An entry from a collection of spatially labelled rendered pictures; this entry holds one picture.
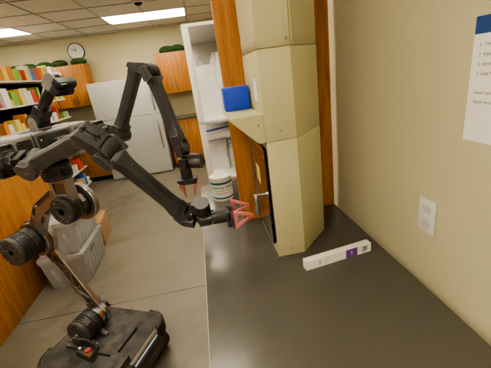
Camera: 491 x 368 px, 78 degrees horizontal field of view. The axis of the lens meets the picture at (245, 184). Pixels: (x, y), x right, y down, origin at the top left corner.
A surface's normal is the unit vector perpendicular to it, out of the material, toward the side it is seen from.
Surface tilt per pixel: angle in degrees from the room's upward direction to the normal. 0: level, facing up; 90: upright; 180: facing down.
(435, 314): 0
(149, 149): 90
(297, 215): 90
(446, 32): 90
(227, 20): 90
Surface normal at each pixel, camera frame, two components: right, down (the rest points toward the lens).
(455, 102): -0.98, 0.18
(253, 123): 0.15, 0.33
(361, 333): -0.13, -0.93
